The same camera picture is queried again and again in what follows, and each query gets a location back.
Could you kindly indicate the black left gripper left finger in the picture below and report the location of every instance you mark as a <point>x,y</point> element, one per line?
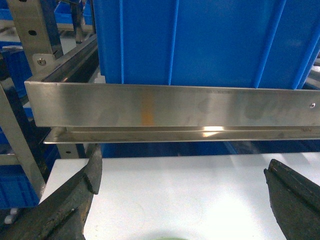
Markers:
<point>63,214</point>

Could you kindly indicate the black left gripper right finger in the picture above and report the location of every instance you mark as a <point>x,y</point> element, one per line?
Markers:
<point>294,200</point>

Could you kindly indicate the pale green plate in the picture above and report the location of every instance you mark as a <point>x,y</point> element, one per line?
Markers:
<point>168,238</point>

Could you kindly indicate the large blue left bin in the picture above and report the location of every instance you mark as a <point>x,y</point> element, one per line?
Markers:
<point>269,44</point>

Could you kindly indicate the stainless steel shelf rail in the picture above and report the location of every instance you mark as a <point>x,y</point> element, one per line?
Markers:
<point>113,113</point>

